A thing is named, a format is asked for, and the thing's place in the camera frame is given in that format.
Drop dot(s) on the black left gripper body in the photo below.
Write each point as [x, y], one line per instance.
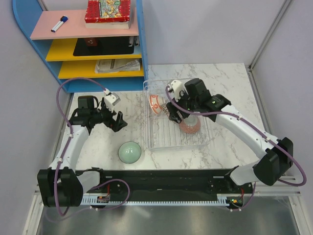
[106, 118]

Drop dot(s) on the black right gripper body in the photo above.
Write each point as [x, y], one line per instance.
[173, 108]

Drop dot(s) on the grey floral bowl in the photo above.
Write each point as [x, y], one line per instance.
[190, 125]

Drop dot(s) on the orange floral bowl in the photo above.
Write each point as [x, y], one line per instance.
[156, 103]

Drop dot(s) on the pale green bowl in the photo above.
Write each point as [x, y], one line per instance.
[129, 152]

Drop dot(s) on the brown lattice bowl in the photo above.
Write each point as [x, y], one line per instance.
[165, 110]

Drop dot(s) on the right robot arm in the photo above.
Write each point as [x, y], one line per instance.
[193, 98]

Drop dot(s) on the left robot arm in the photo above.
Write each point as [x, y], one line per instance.
[59, 185]

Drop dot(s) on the folded newspaper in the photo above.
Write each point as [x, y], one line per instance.
[117, 65]

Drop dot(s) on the blue shelf unit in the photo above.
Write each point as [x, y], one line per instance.
[67, 56]

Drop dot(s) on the dark red box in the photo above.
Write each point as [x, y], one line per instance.
[91, 42]

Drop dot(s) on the red patterned book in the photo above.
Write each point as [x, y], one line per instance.
[108, 14]

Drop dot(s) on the blue white marker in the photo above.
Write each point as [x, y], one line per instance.
[62, 20]

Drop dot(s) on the white wire dish rack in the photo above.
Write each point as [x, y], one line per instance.
[166, 126]

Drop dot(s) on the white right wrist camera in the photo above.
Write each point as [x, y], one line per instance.
[177, 88]

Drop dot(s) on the aluminium frame post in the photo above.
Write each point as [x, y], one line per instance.
[269, 34]

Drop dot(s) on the white slotted cable duct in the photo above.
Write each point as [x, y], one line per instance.
[99, 200]

